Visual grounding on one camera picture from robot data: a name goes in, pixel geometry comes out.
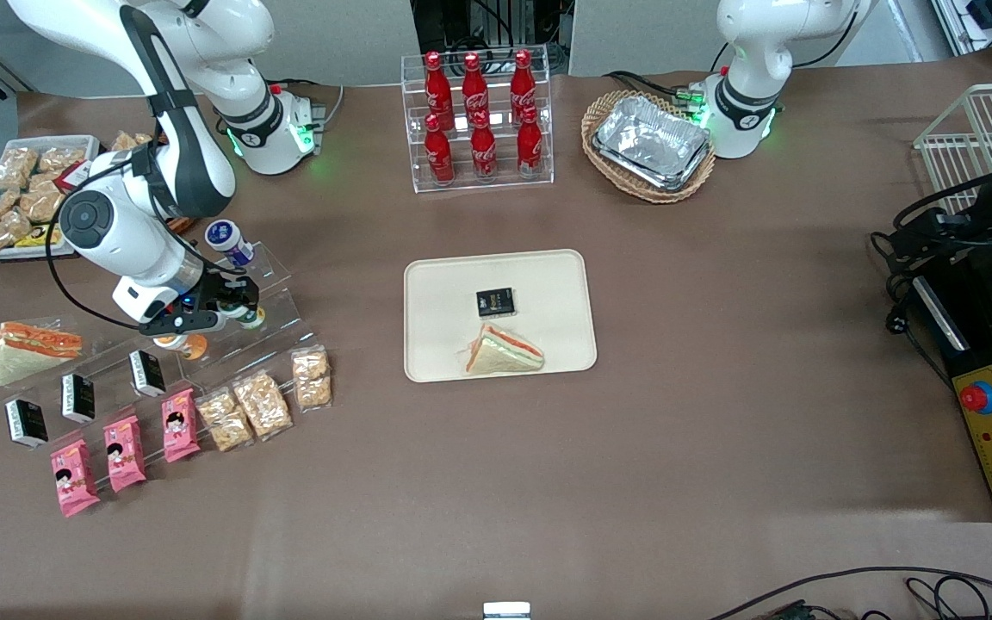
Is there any beige plastic tray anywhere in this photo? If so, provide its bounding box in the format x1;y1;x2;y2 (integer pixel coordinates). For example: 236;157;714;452
403;249;598;383

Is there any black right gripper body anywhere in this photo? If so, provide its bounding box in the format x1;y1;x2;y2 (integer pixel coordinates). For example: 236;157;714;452
195;272;251;316

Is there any wrapped triangle sandwich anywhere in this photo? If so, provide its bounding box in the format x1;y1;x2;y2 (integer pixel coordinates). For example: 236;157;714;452
0;320;84;387
464;323;546;376

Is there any clear acrylic bottle rack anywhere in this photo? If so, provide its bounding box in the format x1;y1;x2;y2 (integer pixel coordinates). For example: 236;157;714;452
400;45;555;194

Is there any pink snack pack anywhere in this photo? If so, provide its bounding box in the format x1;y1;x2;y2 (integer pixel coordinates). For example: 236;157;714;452
161;388;202;464
103;415;147;493
50;439;102;518

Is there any red cola bottle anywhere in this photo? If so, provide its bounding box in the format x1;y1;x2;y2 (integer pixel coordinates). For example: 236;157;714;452
517;105;544;177
424;52;454;130
510;49;538;121
424;114;456;186
462;52;490;126
469;110;498;182

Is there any white wire basket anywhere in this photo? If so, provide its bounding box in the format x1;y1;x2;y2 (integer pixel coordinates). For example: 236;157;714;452
914;82;992;216

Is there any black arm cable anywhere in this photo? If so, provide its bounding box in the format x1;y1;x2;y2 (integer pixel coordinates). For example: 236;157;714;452
45;151;154;331

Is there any black base cable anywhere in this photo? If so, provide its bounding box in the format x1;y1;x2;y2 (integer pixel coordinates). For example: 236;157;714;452
604;69;708;106

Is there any yellow snack pack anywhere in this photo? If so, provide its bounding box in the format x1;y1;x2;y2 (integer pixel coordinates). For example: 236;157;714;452
14;222;62;249

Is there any black background equipment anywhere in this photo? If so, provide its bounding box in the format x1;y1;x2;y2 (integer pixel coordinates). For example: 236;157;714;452
410;0;574;74

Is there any orange gum bottle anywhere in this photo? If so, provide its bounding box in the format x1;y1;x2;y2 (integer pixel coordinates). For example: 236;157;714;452
154;334;208;361

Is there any clear acrylic step stand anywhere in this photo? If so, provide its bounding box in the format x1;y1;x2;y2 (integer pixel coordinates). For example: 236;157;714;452
147;241;316;384
0;314;171;450

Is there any black floor cable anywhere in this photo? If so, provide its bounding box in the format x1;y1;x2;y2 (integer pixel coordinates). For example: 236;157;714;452
707;566;992;620

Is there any white rectangular tray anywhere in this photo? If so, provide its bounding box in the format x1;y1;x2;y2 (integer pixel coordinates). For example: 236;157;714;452
0;135;101;259

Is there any aluminium foil tray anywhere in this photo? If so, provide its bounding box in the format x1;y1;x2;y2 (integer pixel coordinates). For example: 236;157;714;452
592;95;712;192

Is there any clear peanut crisp pack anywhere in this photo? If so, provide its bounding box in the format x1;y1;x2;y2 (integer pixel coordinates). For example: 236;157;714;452
291;344;333;410
196;389;254;453
232;370;295;442

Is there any light wicker basket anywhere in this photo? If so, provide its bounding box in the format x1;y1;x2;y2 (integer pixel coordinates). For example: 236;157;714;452
581;90;717;204

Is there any black control box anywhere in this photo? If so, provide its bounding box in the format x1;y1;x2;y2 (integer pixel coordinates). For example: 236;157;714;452
914;258;992;524

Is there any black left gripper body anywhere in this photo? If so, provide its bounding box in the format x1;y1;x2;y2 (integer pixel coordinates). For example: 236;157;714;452
892;172;992;276

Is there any black cable bundle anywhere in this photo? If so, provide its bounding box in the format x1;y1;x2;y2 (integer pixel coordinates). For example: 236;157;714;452
871;228;955;388

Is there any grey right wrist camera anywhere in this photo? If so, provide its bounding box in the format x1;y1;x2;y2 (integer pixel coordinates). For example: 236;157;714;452
139;310;226;338

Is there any small black box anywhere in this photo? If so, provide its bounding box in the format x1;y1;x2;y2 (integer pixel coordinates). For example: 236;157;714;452
129;349;167;399
5;398;49;449
475;288;516;319
61;372;96;425

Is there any blue gum bottle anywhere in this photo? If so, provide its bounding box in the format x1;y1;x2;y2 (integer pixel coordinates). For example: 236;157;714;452
205;220;256;268

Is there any metal background shelf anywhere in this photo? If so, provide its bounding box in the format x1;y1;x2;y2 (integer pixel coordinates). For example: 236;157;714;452
931;0;992;68

